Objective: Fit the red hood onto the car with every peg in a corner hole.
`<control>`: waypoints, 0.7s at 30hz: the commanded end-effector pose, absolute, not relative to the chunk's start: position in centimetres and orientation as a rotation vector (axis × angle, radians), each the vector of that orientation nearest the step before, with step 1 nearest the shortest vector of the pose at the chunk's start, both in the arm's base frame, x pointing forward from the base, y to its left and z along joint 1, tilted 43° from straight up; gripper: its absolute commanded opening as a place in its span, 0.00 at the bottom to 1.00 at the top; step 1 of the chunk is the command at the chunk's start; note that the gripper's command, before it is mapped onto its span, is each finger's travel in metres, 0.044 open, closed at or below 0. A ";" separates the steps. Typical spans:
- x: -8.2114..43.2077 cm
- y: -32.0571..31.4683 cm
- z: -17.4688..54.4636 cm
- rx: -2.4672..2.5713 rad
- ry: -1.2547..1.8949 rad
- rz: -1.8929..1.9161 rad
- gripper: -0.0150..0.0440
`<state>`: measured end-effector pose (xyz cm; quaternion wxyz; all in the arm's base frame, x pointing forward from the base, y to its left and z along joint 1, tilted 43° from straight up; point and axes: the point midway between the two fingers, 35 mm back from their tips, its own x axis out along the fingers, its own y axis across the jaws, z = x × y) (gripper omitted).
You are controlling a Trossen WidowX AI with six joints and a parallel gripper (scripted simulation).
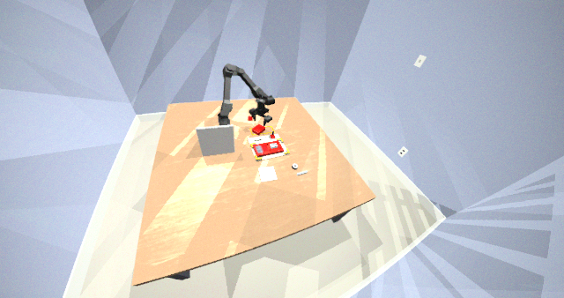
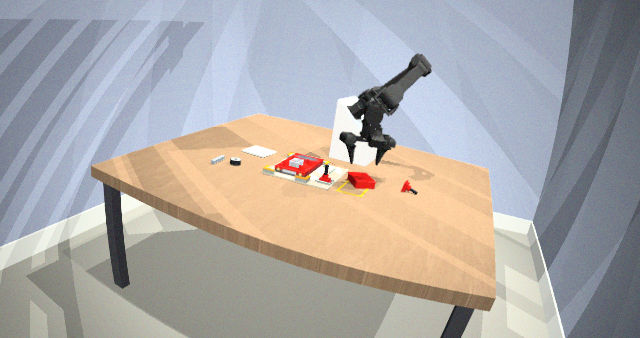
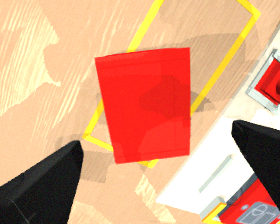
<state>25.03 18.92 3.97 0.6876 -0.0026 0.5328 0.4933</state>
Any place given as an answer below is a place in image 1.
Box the white flat square pad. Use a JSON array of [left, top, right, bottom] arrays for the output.
[[258, 167, 278, 182]]

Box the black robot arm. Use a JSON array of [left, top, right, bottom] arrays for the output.
[[218, 63, 275, 125]]

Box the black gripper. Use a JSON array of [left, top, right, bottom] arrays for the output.
[[249, 106, 272, 126]]

